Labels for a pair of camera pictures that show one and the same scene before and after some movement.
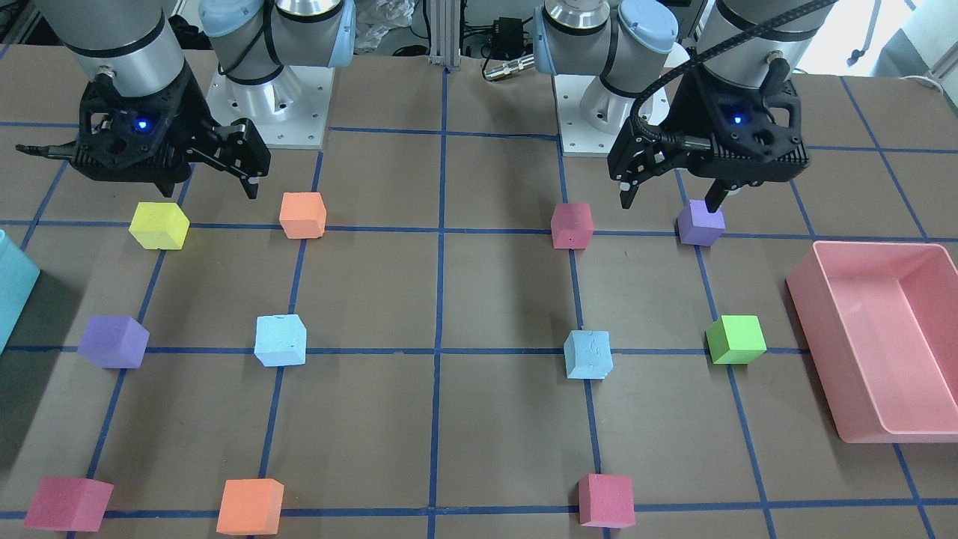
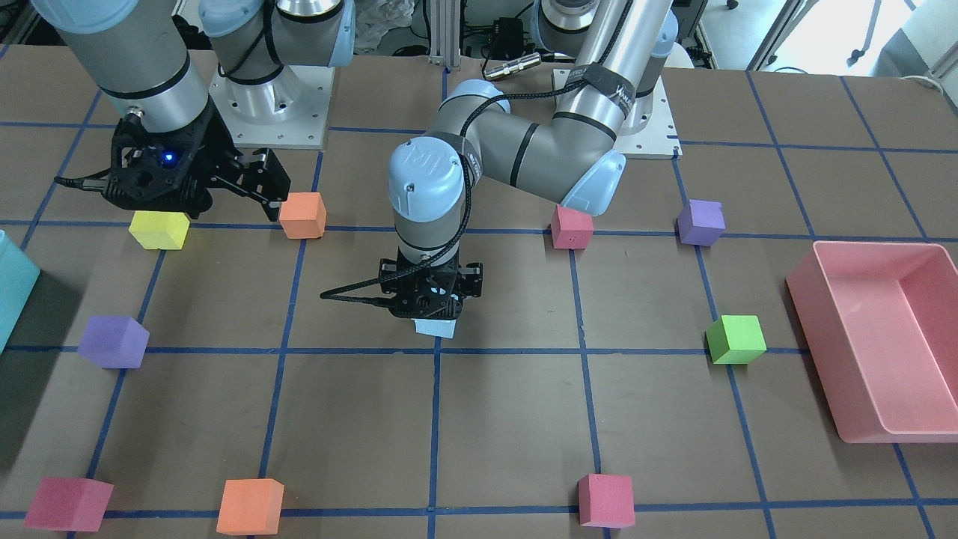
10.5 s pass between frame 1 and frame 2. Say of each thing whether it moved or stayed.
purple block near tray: stayed
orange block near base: stayed
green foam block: stayed
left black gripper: moved
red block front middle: stayed
